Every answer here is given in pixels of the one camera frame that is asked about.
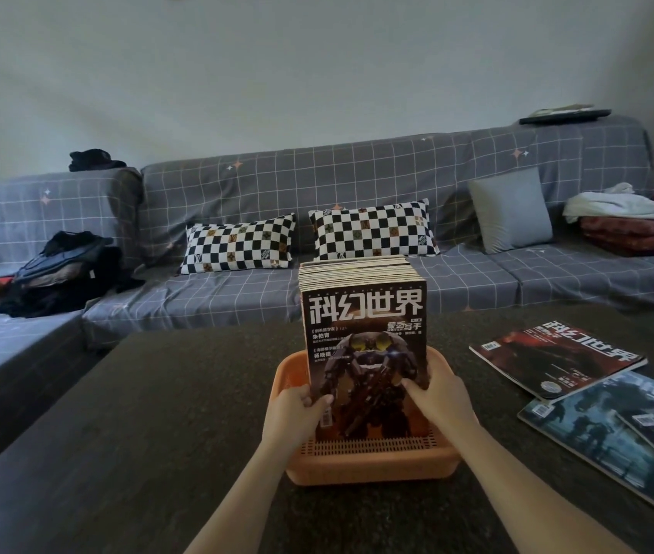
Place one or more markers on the person's right hand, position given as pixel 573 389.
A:
pixel 448 403

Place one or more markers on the person's left hand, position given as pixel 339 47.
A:
pixel 289 421

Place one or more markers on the orange plastic basket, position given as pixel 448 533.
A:
pixel 373 467

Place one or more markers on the dark mech cover magazine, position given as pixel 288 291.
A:
pixel 367 351

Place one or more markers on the dark red cover magazine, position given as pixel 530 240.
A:
pixel 552 357

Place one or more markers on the teal robot soldiers magazine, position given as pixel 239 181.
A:
pixel 586 432

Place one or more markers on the thick stack of magazines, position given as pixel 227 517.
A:
pixel 359 273

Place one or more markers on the person's right forearm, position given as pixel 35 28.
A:
pixel 535 501

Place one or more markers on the person's left forearm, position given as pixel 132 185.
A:
pixel 240 501

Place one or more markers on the dark speckled table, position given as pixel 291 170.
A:
pixel 159 409

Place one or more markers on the black white checkered pillow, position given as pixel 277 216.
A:
pixel 237 245
pixel 373 230

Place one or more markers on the plain grey cushion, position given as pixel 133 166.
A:
pixel 509 210

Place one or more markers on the grey checked covered sofa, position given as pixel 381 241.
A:
pixel 333 173

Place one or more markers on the folded dark red blanket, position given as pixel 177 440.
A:
pixel 638 235

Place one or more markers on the white crumpled cloth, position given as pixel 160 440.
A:
pixel 615 204

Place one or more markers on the heap of dark clothes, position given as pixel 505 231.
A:
pixel 67 276

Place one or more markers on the black flat tray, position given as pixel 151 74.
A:
pixel 563 117

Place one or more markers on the pale booklet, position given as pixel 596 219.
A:
pixel 560 110

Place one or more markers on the black crumpled garment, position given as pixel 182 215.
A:
pixel 96 161

